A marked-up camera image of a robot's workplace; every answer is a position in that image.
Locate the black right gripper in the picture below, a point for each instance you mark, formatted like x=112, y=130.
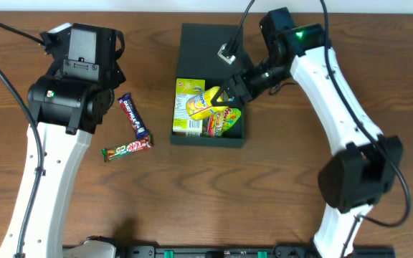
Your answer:
x=238, y=89

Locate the yellow round candy tub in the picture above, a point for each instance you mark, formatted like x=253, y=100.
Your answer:
x=200, y=106

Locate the colourful gummy candy bag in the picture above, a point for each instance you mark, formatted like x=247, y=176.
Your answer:
x=216, y=125

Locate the green yellow snack box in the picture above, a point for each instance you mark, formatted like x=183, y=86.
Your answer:
x=185, y=89

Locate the black box with lid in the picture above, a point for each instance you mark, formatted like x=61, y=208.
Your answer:
x=198, y=59

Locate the purple Dairy Milk bar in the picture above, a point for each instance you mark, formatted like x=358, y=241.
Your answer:
x=128, y=106

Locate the red KitKat bar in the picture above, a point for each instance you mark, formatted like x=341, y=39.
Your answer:
x=110, y=154

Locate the brown white snack box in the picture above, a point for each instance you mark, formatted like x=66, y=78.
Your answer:
x=191, y=134

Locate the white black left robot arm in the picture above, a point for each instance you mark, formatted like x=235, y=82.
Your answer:
x=66, y=104

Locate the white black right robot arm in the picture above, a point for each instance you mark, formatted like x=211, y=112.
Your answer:
x=364, y=162

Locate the black mounting rail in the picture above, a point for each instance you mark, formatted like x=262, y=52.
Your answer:
x=282, y=251

